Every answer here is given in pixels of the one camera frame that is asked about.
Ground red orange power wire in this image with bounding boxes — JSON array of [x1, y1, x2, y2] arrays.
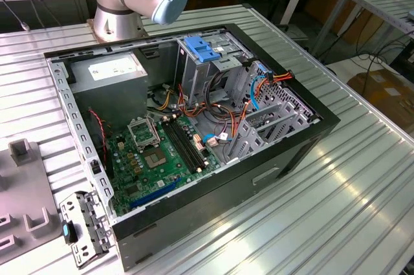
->
[[231, 71, 294, 140]]

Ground grey metal disk bay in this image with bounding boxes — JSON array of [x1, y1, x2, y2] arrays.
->
[[223, 102, 321, 163]]

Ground black RAM slot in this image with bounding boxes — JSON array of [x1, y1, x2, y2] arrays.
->
[[165, 118, 203, 171], [169, 116, 206, 168], [173, 115, 210, 166], [161, 120, 200, 174]]

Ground grey metal drive cage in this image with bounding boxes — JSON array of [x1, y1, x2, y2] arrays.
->
[[174, 32, 255, 109]]

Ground green motherboard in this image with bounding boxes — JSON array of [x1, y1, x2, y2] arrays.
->
[[105, 115, 226, 217]]

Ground CPU socket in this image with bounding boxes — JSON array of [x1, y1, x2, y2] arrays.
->
[[143, 146, 169, 170]]

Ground metal socket cover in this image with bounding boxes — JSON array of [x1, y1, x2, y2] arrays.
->
[[127, 115, 162, 153]]

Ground blue expansion slot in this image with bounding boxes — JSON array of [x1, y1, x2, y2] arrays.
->
[[131, 177, 182, 208]]

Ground black open PC case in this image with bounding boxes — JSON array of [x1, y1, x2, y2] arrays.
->
[[43, 22, 342, 272]]

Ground grey power supply unit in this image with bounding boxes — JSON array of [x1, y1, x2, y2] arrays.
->
[[66, 50, 149, 127]]

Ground grey metal card latch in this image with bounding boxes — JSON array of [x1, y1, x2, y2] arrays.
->
[[59, 190, 113, 270]]

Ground brown cardboard box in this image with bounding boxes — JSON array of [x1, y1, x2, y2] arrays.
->
[[347, 68, 414, 127]]

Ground black tab with blue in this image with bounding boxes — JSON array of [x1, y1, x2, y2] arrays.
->
[[60, 219, 80, 245]]

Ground grey parts rack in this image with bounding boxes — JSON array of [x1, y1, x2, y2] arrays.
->
[[0, 138, 62, 266]]

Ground metal slat side table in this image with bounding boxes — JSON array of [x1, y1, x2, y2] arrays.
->
[[312, 0, 414, 59]]

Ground red orange wire bundle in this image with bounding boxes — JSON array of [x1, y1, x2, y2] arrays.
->
[[177, 83, 239, 133]]

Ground white plug with wires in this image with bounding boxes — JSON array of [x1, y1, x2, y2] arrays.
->
[[205, 131, 234, 148]]

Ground thick black wire bundle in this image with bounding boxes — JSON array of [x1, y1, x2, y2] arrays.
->
[[206, 71, 235, 127]]

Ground yellow black wire bundle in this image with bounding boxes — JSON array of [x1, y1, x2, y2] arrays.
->
[[147, 85, 182, 115]]

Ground flat blue data wire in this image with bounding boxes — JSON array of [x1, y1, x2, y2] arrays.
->
[[249, 73, 272, 113]]

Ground blue plastic drive bracket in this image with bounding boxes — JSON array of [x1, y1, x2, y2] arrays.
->
[[183, 36, 221, 64]]

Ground red black fan wire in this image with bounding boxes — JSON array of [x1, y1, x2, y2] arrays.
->
[[87, 108, 109, 155]]

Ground square brown base plate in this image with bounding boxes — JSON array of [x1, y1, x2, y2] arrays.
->
[[86, 17, 148, 43]]

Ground cable with metal plug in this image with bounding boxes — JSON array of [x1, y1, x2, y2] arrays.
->
[[0, 0, 32, 32]]

